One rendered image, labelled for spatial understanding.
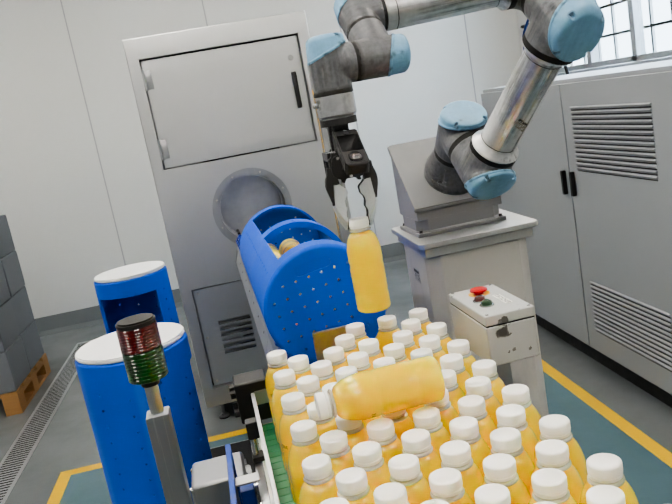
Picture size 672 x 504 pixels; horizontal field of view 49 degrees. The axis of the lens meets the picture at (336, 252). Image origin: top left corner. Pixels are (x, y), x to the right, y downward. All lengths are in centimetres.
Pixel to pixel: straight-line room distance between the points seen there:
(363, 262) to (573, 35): 60
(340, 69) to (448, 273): 72
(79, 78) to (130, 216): 125
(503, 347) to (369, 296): 27
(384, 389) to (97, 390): 100
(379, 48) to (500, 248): 73
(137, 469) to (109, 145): 502
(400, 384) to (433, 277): 88
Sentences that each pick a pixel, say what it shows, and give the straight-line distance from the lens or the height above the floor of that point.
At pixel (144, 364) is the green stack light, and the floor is 119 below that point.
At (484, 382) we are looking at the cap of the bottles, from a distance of 114.
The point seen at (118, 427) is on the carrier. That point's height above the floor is 86.
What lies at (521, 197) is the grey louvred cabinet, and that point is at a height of 81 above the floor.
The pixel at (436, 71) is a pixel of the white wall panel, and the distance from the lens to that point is 697.
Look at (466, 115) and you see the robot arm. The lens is 184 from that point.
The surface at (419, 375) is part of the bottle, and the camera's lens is 106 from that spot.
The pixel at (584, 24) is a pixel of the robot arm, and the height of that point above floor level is 159.
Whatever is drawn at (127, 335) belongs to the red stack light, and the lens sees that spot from 118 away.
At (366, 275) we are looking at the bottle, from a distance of 140.
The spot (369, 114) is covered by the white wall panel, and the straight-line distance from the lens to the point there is 680.
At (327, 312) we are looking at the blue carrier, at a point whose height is 108.
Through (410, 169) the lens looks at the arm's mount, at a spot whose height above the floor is 132.
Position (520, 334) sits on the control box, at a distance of 142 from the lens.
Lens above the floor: 153
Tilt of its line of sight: 11 degrees down
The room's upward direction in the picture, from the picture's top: 10 degrees counter-clockwise
